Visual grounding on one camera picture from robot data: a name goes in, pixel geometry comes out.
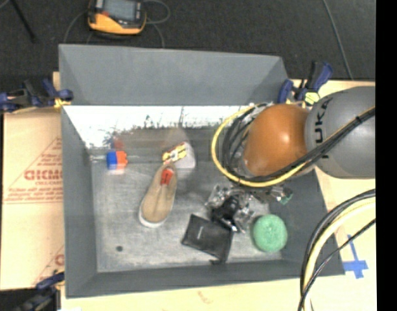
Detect green round sponge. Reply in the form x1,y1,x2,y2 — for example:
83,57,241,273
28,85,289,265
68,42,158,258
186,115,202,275
251,214,289,253

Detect tan slip-on shoe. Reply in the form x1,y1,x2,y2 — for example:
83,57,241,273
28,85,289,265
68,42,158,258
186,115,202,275
138,163,179,229

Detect blue and orange block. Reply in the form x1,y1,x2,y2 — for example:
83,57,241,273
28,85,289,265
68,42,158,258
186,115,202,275
106,150,129,172

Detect brown cardboard board, red print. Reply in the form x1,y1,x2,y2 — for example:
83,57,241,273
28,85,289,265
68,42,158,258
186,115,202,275
0,108,66,292

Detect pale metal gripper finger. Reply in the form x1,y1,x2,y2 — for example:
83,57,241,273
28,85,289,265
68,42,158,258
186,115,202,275
205,184,242,209
235,202,255,234

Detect yellow and red packet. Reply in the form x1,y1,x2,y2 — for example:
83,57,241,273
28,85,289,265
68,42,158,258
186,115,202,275
161,141,197,171

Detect black flat pouch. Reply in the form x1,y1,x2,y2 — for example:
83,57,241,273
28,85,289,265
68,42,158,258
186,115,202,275
181,213,234,266

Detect grey metal bin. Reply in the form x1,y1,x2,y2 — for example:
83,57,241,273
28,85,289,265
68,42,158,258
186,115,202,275
58,43,345,297

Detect small black object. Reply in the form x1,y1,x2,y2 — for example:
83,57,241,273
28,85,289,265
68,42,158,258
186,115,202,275
211,195,240,232

